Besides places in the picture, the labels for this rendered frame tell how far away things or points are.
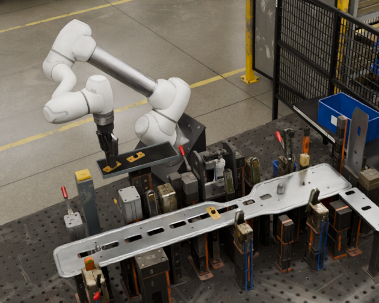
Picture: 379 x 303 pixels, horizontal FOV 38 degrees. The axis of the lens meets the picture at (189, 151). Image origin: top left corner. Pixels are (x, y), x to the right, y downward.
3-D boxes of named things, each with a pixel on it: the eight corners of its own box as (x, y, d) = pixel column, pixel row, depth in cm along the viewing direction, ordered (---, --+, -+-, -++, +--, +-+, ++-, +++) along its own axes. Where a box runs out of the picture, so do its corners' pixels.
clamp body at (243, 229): (240, 295, 248) (239, 237, 228) (228, 276, 257) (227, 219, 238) (258, 288, 250) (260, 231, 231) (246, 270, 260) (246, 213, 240)
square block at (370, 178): (360, 238, 272) (369, 180, 252) (350, 229, 279) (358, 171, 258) (373, 234, 275) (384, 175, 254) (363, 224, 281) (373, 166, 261)
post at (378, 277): (376, 284, 249) (385, 235, 232) (360, 267, 257) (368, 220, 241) (387, 279, 250) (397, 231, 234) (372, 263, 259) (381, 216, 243)
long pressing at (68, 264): (61, 285, 220) (61, 282, 219) (51, 248, 237) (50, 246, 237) (355, 189, 259) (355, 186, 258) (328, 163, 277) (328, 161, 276)
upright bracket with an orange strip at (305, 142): (299, 210, 293) (305, 129, 265) (298, 208, 294) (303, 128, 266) (304, 208, 294) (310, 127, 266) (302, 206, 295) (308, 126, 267)
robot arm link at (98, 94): (107, 100, 244) (80, 110, 238) (103, 68, 235) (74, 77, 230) (119, 110, 236) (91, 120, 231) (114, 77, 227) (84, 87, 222)
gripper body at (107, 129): (91, 121, 241) (94, 139, 247) (104, 127, 236) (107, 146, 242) (104, 114, 246) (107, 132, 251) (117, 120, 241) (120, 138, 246)
